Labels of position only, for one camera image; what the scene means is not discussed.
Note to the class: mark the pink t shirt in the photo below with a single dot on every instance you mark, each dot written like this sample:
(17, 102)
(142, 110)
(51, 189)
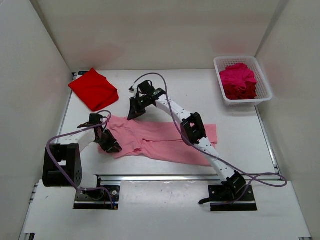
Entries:
(155, 140)

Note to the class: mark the dark red clothes in basket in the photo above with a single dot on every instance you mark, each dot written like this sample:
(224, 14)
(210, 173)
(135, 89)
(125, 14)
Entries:
(238, 93)

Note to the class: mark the magenta t shirt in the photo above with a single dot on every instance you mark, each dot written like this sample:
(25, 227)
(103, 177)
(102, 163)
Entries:
(238, 75)

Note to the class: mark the dark label sticker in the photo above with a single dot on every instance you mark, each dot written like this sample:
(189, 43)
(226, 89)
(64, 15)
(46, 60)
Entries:
(81, 73)

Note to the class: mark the white plastic basket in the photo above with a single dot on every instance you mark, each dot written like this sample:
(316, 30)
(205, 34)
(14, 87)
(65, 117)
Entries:
(263, 89)

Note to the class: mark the aluminium table rail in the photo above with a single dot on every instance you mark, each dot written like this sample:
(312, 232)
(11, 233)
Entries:
(162, 178)

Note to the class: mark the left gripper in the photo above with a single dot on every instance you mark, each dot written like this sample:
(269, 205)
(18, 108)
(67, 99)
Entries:
(109, 147)

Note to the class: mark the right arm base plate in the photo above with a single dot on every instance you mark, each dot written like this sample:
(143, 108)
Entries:
(221, 202)

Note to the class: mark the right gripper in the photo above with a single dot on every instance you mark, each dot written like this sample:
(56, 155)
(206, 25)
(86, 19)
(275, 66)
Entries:
(136, 111)

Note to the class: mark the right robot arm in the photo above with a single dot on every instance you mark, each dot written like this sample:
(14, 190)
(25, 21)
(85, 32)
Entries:
(192, 131)

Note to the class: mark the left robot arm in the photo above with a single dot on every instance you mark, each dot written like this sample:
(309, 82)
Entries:
(62, 165)

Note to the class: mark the red t shirt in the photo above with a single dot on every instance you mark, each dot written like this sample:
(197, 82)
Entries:
(94, 90)

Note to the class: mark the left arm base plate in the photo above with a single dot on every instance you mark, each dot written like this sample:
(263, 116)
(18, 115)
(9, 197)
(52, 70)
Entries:
(105, 198)

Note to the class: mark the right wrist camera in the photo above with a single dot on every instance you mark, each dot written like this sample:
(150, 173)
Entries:
(134, 91)

